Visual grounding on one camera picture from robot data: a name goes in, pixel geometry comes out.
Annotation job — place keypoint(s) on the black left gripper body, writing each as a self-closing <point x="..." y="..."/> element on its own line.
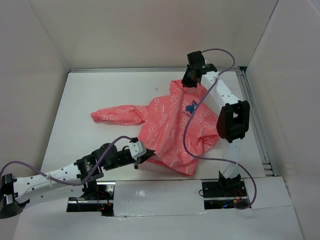
<point x="122" y="159"/>

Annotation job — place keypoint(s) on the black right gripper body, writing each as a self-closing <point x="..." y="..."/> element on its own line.
<point x="188" y="79"/>

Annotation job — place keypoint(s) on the pink hooded jacket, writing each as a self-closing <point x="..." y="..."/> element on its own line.
<point x="176" y="126"/>

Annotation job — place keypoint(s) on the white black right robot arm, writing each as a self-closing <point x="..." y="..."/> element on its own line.
<point x="234" y="117"/>

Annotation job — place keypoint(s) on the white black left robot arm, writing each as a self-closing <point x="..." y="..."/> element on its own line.
<point x="16" y="193"/>

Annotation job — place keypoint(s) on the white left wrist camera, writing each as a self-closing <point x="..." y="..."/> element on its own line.
<point x="136" y="149"/>

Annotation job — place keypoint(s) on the silver base rail with tape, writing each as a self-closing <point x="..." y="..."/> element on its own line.
<point x="159" y="198"/>

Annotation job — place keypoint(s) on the aluminium frame rail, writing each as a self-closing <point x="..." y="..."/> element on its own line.
<point x="88" y="90"/>

